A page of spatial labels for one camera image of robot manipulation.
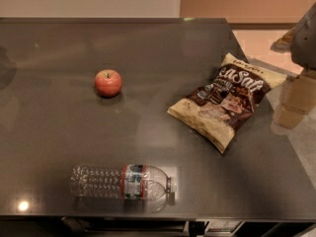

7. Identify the red apple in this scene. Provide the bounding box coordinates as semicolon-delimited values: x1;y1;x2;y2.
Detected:
95;69;122;98

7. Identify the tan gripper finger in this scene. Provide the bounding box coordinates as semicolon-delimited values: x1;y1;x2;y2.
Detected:
272;29;294;50
274;70;316;129

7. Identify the clear plastic water bottle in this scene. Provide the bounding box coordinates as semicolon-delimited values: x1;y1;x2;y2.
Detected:
70;165;177;200

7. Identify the brown sea salt chip bag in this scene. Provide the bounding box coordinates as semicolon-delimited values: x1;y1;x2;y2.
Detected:
167;53;286;153

